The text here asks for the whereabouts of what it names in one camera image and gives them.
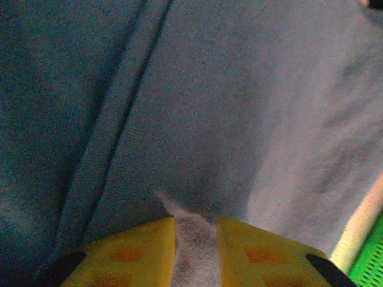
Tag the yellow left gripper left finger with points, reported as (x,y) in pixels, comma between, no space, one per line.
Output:
(131,257)

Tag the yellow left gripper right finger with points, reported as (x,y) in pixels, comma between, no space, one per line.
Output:
(269,260)

